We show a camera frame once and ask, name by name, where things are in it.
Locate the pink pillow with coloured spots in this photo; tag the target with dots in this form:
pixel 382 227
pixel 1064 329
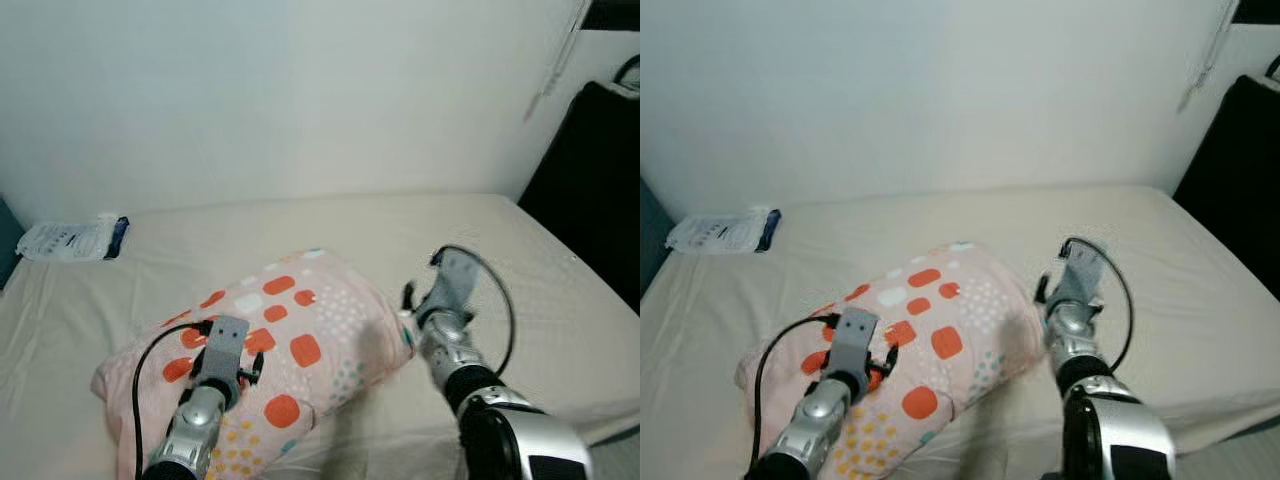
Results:
pixel 960 290
pixel 320 300

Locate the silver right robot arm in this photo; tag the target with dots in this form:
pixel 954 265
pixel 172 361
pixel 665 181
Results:
pixel 1075 330
pixel 450 345

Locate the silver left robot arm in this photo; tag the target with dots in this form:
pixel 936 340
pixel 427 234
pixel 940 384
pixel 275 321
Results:
pixel 815 425
pixel 190 430

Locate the bed with beige sheet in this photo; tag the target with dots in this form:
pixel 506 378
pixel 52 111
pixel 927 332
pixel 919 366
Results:
pixel 1150 300
pixel 500 300

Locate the white plastic packet blue edge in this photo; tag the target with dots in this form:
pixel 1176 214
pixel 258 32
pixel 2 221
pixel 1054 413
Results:
pixel 720 232
pixel 70 240

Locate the dark teal panel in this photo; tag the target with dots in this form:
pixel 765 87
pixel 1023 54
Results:
pixel 8 245
pixel 650 240

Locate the dark window opening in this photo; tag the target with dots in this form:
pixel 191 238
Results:
pixel 1258 10
pixel 615 12

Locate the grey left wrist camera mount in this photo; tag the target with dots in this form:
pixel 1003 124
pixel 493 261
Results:
pixel 225 340
pixel 855 335

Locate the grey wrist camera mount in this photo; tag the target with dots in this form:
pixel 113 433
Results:
pixel 855 335
pixel 455 280
pixel 225 340
pixel 1082 270

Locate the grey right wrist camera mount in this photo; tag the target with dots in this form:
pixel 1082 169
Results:
pixel 1082 270
pixel 455 280

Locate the white hanging wall rod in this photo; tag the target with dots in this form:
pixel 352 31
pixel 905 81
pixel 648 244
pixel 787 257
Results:
pixel 557 60
pixel 1210 50

